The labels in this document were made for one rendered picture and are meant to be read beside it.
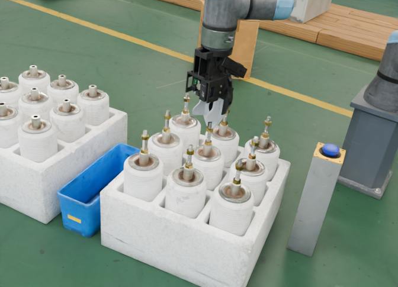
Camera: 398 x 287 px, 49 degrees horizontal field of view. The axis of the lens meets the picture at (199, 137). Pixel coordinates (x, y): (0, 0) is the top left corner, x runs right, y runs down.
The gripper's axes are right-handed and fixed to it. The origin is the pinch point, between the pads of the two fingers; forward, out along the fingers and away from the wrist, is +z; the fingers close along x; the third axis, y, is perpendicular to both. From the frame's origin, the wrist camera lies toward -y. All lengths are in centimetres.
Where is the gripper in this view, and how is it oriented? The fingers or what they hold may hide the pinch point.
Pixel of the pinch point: (212, 121)
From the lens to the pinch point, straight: 107.8
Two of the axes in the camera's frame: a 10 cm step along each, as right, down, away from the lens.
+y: -6.9, 3.1, -6.5
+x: 7.1, 4.2, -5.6
